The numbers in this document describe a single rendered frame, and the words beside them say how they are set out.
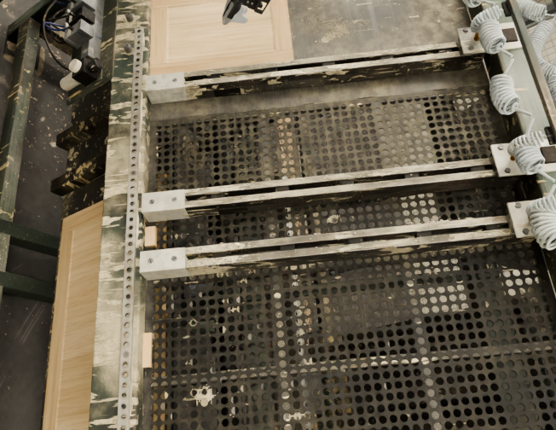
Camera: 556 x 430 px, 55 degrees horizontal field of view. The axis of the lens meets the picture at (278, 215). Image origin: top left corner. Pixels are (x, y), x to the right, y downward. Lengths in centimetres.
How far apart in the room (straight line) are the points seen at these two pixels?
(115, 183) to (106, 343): 48
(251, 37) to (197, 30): 20
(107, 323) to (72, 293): 58
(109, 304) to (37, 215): 108
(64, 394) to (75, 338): 18
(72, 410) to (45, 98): 150
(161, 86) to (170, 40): 25
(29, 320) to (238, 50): 134
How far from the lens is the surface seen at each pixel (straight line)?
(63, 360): 204
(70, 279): 211
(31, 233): 226
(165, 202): 156
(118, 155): 171
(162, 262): 149
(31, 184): 257
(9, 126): 242
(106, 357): 149
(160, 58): 194
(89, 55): 198
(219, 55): 190
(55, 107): 283
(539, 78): 158
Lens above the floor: 197
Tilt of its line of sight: 29 degrees down
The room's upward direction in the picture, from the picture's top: 70 degrees clockwise
